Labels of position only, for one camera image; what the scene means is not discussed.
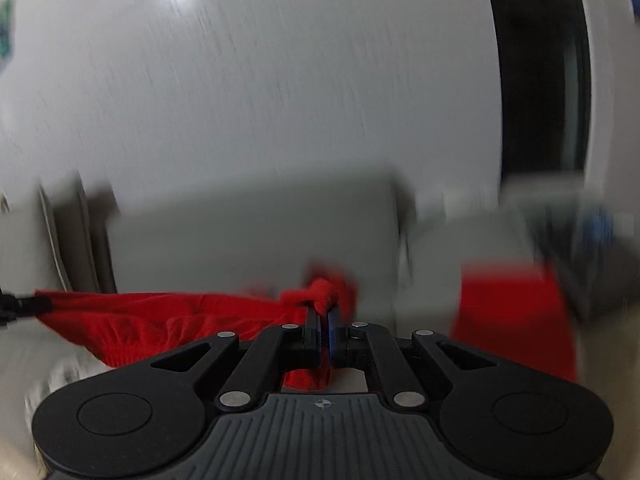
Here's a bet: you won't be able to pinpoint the white shirt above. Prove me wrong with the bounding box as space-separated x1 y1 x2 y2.
25 350 116 411

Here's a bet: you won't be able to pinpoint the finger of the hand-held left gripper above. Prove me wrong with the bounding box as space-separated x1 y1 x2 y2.
0 293 54 329

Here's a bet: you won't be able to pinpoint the red knit pants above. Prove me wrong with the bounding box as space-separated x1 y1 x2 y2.
35 260 361 392

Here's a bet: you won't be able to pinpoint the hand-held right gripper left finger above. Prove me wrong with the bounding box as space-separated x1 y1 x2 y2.
149 308 329 414

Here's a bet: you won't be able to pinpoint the red knit shirt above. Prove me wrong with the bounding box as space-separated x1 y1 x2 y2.
450 260 578 383

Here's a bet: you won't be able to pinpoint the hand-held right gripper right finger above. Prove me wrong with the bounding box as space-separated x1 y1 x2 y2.
329 307 495 411

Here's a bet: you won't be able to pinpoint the grey sofa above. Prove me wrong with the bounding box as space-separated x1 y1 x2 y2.
0 172 586 411

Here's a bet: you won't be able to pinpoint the beige piped cushion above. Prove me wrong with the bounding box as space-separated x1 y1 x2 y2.
37 175 118 296

